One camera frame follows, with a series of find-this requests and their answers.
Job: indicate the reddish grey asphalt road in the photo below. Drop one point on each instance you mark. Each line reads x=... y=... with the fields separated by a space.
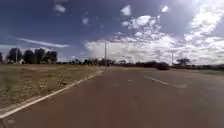
x=126 y=103

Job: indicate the dry grass field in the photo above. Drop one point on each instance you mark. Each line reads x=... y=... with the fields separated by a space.
x=33 y=81

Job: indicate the tall pole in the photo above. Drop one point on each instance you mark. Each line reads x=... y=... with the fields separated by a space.
x=105 y=53

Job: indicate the clump of dark trees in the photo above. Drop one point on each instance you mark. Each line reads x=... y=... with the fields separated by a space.
x=31 y=56

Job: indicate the white edge line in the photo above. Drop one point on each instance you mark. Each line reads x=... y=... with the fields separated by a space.
x=46 y=97

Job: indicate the white dashed centre line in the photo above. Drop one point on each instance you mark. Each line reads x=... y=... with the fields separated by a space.
x=158 y=81

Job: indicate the dark vehicle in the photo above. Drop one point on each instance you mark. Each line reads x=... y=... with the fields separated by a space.
x=162 y=66

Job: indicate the grass verge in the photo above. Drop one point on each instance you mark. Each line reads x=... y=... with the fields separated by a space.
x=206 y=71

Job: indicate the distant row of trees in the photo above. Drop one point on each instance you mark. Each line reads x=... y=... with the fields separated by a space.
x=140 y=63

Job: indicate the thin pole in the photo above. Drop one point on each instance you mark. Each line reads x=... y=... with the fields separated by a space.
x=172 y=58

